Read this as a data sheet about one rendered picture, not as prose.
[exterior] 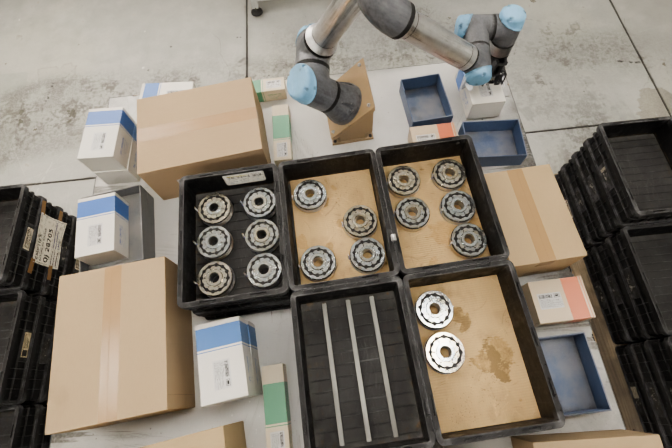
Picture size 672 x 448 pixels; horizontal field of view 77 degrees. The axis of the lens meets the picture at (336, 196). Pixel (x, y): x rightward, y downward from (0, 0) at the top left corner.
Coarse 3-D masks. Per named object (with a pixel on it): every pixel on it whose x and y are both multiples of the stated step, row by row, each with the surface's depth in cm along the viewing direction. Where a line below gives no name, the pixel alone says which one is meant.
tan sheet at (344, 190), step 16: (320, 176) 137; (336, 176) 136; (352, 176) 136; (368, 176) 136; (336, 192) 134; (352, 192) 134; (368, 192) 133; (336, 208) 132; (304, 224) 130; (320, 224) 130; (336, 224) 129; (304, 240) 128; (320, 240) 127; (336, 240) 127; (352, 240) 127; (336, 256) 125; (368, 256) 125; (336, 272) 123; (352, 272) 123
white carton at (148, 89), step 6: (144, 84) 162; (150, 84) 162; (156, 84) 161; (162, 84) 161; (168, 84) 161; (174, 84) 161; (180, 84) 161; (186, 84) 161; (192, 84) 161; (144, 90) 160; (150, 90) 160; (156, 90) 160; (162, 90) 160; (168, 90) 160; (174, 90) 160; (180, 90) 160; (144, 96) 159; (150, 96) 159
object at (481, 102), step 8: (456, 80) 163; (464, 88) 155; (480, 88) 151; (488, 88) 151; (496, 88) 151; (464, 96) 156; (472, 96) 150; (480, 96) 150; (488, 96) 149; (496, 96) 149; (504, 96) 149; (464, 104) 157; (472, 104) 148; (480, 104) 149; (488, 104) 149; (496, 104) 149; (472, 112) 153; (480, 112) 153; (488, 112) 154; (496, 112) 154
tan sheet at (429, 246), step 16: (432, 160) 137; (432, 192) 132; (448, 192) 132; (432, 208) 130; (432, 224) 128; (448, 224) 128; (480, 224) 127; (400, 240) 126; (416, 240) 126; (432, 240) 126; (448, 240) 125; (416, 256) 124; (432, 256) 124; (448, 256) 123; (480, 256) 123
